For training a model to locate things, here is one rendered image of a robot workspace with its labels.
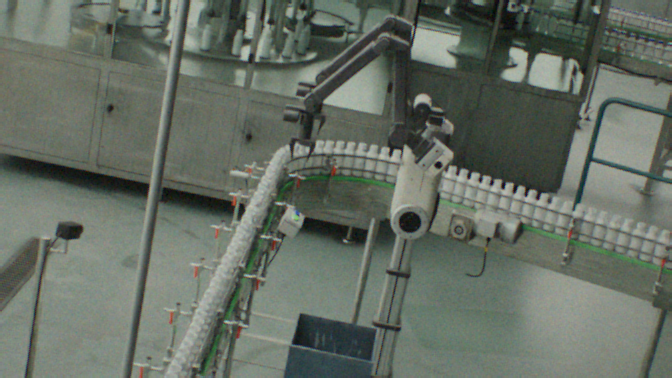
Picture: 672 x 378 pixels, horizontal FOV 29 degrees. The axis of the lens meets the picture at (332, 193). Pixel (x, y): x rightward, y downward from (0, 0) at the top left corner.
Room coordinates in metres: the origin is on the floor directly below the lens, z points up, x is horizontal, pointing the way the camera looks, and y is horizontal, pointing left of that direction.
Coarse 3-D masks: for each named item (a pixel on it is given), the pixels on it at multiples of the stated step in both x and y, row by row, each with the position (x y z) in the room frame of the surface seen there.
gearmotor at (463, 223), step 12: (456, 216) 6.14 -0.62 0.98; (468, 216) 6.12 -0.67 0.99; (480, 216) 6.09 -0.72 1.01; (492, 216) 6.09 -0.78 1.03; (504, 216) 6.09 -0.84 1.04; (456, 228) 6.12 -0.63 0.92; (468, 228) 6.11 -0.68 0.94; (480, 228) 6.04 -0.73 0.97; (492, 228) 6.02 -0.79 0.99; (504, 228) 6.04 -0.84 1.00; (516, 228) 6.03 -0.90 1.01; (456, 240) 6.12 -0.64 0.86; (468, 240) 6.10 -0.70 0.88; (504, 240) 6.05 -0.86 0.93; (516, 240) 6.08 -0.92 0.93
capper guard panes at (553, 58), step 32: (448, 0) 9.99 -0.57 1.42; (480, 0) 9.98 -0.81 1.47; (512, 0) 9.97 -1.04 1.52; (544, 0) 9.97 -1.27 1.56; (576, 0) 9.96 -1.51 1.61; (416, 32) 9.99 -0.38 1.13; (448, 32) 9.99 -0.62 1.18; (480, 32) 9.98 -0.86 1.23; (512, 32) 9.97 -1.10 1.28; (544, 32) 9.97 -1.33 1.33; (576, 32) 9.96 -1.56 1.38; (448, 64) 9.99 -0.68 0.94; (480, 64) 9.98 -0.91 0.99; (512, 64) 9.97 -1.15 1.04; (544, 64) 9.96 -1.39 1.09; (576, 64) 9.96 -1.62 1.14
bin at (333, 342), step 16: (288, 320) 4.59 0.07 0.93; (304, 320) 4.65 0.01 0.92; (320, 320) 4.64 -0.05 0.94; (336, 320) 4.64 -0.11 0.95; (256, 336) 4.40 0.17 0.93; (304, 336) 4.64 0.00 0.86; (320, 336) 4.64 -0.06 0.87; (336, 336) 4.64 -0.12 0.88; (352, 336) 4.64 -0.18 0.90; (368, 336) 4.64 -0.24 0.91; (288, 352) 4.35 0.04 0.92; (304, 352) 4.34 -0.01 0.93; (320, 352) 4.34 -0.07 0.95; (336, 352) 4.64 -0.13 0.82; (352, 352) 4.64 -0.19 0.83; (368, 352) 4.64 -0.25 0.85; (272, 368) 4.60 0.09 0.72; (288, 368) 4.34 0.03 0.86; (304, 368) 4.34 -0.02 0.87; (320, 368) 4.34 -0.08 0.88; (336, 368) 4.34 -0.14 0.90; (352, 368) 4.33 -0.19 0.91; (368, 368) 4.33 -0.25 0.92
